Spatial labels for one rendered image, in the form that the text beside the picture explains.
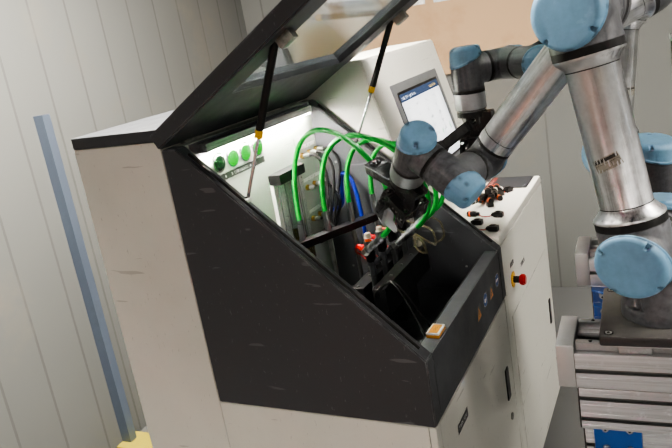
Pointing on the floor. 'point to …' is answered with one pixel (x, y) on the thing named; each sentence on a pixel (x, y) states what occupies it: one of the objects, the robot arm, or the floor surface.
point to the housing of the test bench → (151, 283)
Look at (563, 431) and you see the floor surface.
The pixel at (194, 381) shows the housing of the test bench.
